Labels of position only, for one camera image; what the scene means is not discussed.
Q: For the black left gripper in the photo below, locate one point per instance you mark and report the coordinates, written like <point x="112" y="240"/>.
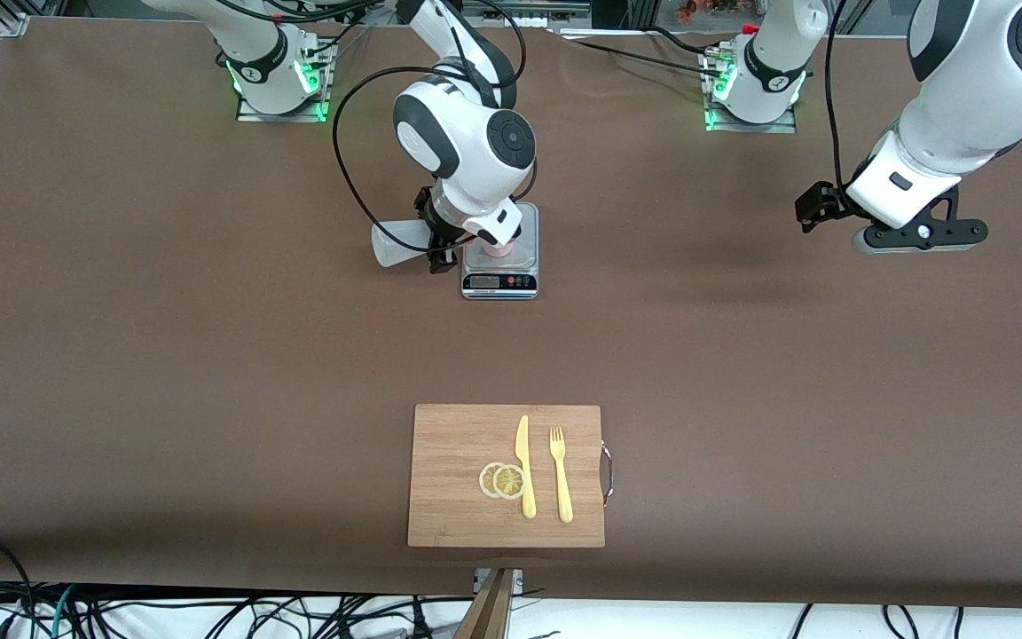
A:
<point x="821" y="203"/>

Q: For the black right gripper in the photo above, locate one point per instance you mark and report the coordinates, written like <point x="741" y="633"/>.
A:
<point x="436" y="240"/>

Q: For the translucent squeeze bottle orange cap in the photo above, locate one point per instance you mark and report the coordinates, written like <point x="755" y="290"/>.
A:
<point x="396" y="241"/>

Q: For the pink plastic cup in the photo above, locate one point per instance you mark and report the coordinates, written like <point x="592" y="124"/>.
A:
<point x="498" y="251"/>

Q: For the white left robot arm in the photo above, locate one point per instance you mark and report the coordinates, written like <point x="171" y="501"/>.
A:
<point x="963" y="106"/>

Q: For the silver digital kitchen scale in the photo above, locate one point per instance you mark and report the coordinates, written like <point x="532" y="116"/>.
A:
<point x="499" y="282"/>

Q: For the white power strip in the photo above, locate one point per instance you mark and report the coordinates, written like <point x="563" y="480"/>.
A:
<point x="527" y="21"/>

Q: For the bamboo cutting board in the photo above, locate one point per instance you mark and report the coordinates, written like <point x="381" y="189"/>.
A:
<point x="453" y="461"/>

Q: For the brown table cover sheet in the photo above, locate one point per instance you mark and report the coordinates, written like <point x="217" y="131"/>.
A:
<point x="742" y="426"/>

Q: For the small orange item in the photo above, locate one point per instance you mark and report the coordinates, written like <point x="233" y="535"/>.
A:
<point x="687" y="11"/>

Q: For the lemon slice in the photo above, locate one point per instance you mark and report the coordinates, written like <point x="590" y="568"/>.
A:
<point x="485" y="480"/>
<point x="508" y="482"/>

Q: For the yellow plastic knife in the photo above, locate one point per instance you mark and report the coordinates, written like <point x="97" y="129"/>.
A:
<point x="529" y="497"/>

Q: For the yellow plastic fork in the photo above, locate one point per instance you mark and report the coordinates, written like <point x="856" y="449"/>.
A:
<point x="564" y="497"/>

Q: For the aluminium corner profile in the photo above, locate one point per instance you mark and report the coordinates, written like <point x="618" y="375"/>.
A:
<point x="16" y="25"/>

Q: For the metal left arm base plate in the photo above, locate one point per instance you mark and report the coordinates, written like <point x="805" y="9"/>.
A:
<point x="777" y="128"/>

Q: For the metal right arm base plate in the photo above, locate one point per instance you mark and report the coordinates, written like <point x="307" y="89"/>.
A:
<point x="254" y="116"/>

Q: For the aluminium frame rail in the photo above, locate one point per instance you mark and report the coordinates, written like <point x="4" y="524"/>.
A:
<point x="564" y="9"/>

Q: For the small metal bracket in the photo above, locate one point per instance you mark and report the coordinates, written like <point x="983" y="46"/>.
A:
<point x="517" y="581"/>

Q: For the wooden post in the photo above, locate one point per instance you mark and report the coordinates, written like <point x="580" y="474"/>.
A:
<point x="489" y="612"/>

